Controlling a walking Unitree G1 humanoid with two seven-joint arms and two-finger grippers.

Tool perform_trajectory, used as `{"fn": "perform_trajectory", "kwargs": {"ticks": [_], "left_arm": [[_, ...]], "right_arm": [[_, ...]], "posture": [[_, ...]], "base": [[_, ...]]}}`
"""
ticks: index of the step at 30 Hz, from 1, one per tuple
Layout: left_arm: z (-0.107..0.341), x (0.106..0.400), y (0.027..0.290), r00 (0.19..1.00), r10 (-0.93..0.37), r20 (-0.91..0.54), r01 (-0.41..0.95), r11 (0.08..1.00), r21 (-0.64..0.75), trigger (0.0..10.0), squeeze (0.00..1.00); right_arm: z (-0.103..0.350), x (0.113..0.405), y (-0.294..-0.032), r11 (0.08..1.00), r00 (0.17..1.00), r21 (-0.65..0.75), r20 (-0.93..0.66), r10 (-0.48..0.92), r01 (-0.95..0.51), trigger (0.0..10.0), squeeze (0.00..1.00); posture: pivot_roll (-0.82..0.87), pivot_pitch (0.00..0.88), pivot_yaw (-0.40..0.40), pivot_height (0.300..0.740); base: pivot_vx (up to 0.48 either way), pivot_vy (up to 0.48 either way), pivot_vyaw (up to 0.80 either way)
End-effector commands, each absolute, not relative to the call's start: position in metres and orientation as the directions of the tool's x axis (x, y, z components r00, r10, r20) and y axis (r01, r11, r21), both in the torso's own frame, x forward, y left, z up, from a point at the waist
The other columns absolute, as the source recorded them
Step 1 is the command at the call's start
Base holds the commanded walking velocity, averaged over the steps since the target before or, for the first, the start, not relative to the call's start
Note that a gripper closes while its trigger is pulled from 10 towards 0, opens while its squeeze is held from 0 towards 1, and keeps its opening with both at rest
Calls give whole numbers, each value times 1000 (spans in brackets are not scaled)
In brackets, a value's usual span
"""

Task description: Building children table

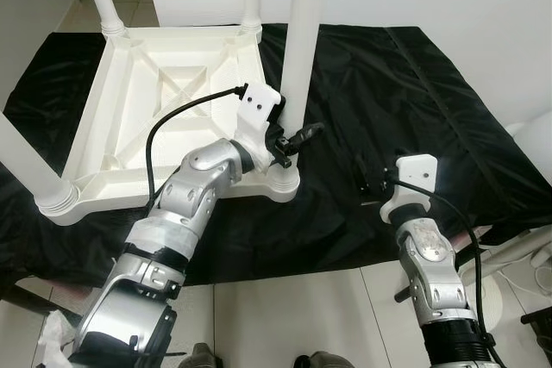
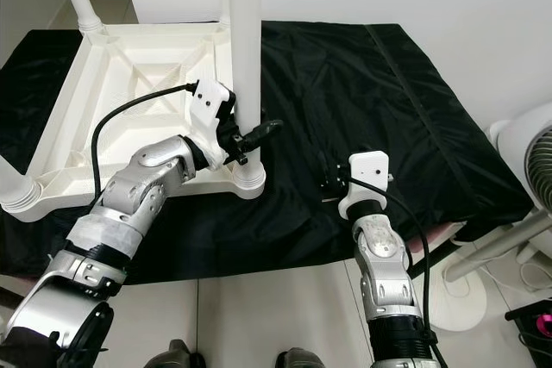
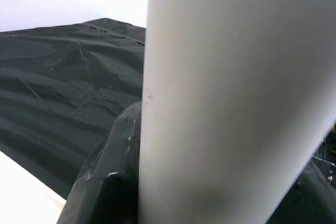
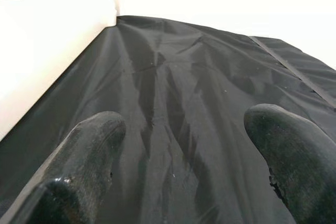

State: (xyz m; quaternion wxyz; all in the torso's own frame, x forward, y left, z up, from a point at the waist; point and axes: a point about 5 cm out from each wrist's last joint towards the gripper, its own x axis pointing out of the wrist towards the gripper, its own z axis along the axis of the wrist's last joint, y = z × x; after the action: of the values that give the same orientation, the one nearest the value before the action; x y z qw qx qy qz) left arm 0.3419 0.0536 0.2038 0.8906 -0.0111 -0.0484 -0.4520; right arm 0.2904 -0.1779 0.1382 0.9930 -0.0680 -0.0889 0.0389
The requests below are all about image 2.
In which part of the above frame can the white plastic children table top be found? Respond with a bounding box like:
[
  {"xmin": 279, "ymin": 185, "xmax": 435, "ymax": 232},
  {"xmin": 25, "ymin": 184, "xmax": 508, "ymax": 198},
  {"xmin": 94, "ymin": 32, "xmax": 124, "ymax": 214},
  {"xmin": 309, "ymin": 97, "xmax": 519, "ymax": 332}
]
[{"xmin": 0, "ymin": 22, "xmax": 267, "ymax": 222}]

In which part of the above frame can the black cloth table cover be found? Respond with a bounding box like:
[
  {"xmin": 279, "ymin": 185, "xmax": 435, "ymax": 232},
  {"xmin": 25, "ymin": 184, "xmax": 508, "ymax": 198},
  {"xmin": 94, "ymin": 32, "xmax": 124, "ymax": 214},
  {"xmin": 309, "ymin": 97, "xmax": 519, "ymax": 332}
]
[{"xmin": 0, "ymin": 22, "xmax": 536, "ymax": 284}]

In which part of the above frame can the black metal table leg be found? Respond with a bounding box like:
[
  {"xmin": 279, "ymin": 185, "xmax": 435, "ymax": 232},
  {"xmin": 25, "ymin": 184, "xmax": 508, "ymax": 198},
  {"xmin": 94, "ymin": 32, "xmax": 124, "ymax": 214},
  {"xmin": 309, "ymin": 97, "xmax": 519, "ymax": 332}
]
[{"xmin": 423, "ymin": 232, "xmax": 471, "ymax": 281}]

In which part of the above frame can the grey robot right leg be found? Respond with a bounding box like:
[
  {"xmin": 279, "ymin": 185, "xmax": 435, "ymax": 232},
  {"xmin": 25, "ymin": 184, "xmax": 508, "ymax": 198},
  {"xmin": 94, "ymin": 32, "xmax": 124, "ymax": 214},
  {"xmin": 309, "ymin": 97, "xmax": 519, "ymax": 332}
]
[{"xmin": 276, "ymin": 346, "xmax": 327, "ymax": 368}]

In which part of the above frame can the grey robot leg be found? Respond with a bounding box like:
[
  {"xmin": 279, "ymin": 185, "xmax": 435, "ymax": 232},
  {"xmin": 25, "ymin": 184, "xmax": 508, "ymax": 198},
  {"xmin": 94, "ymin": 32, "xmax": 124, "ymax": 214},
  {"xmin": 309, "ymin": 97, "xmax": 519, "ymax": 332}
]
[
  {"xmin": 155, "ymin": 340, "xmax": 208, "ymax": 368},
  {"xmin": 276, "ymin": 346, "xmax": 327, "ymax": 368}
]

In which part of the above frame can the white standing fan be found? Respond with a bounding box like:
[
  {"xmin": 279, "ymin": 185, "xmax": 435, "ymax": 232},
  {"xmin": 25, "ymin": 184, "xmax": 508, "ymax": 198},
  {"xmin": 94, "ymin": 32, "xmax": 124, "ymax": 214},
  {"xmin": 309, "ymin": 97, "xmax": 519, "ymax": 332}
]
[{"xmin": 431, "ymin": 101, "xmax": 552, "ymax": 332}]

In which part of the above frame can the grey robot left leg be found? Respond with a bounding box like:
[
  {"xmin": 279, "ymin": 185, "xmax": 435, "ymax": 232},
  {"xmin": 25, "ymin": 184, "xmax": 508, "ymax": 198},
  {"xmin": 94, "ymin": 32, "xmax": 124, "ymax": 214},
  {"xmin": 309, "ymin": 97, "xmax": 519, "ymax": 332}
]
[{"xmin": 155, "ymin": 340, "xmax": 208, "ymax": 368}]

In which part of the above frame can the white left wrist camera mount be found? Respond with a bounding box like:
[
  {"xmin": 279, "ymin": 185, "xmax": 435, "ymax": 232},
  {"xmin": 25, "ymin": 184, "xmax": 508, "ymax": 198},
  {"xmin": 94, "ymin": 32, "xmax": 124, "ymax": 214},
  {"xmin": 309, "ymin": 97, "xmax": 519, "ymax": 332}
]
[{"xmin": 188, "ymin": 79, "xmax": 235, "ymax": 153}]

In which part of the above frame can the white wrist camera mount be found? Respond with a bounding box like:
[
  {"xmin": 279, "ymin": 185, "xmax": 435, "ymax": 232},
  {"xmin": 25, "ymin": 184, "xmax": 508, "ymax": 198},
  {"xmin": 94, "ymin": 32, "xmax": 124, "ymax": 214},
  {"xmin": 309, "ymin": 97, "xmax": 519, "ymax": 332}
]
[
  {"xmin": 188, "ymin": 79, "xmax": 235, "ymax": 153},
  {"xmin": 338, "ymin": 151, "xmax": 391, "ymax": 221}
]

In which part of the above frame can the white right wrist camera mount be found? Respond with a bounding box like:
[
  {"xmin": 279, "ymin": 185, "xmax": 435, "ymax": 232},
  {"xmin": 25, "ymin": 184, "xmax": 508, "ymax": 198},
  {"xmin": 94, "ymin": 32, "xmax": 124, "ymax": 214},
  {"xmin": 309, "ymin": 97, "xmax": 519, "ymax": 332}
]
[{"xmin": 338, "ymin": 151, "xmax": 391, "ymax": 221}]

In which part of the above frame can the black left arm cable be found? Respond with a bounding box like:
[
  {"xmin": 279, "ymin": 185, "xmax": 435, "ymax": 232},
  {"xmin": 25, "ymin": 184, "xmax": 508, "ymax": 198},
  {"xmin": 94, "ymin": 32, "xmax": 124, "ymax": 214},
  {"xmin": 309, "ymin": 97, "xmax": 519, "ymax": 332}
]
[{"xmin": 91, "ymin": 82, "xmax": 199, "ymax": 201}]

